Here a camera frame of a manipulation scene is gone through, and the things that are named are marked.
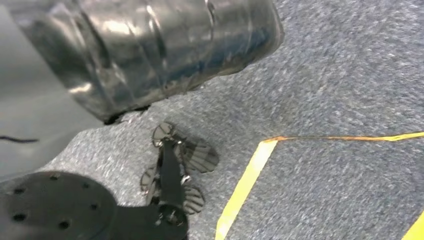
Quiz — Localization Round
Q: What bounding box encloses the yellow floor tape square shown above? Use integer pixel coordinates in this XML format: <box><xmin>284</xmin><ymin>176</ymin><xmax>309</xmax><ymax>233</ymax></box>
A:
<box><xmin>215</xmin><ymin>131</ymin><xmax>424</xmax><ymax>240</ymax></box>

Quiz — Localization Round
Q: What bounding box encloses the thin black cable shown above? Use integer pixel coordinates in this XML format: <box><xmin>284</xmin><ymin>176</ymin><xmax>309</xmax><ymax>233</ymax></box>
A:
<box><xmin>0</xmin><ymin>135</ymin><xmax>39</xmax><ymax>144</ymax></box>

